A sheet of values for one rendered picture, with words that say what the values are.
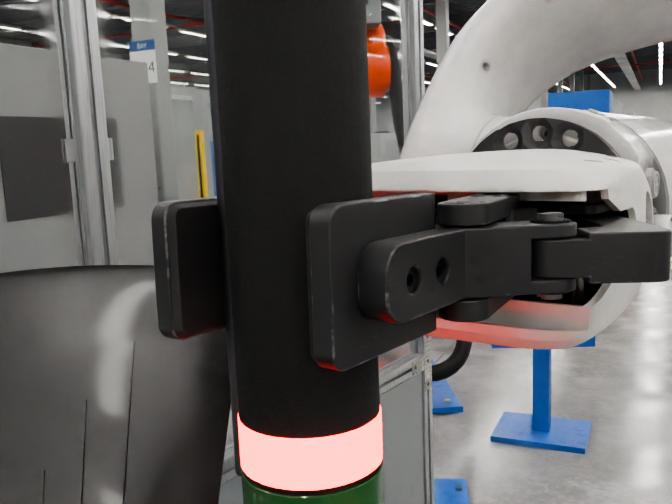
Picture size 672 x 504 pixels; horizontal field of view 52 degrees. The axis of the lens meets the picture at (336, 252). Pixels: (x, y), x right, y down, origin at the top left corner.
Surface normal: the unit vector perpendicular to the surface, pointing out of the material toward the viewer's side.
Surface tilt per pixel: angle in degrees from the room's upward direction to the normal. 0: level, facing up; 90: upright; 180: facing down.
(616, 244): 89
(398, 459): 90
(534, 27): 113
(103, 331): 43
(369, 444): 90
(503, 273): 89
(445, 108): 58
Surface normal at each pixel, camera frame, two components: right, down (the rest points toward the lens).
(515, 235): 0.14, 0.13
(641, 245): -0.07, 0.14
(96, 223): 0.80, 0.06
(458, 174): -0.51, -0.47
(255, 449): -0.68, 0.14
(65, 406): 0.07, -0.60
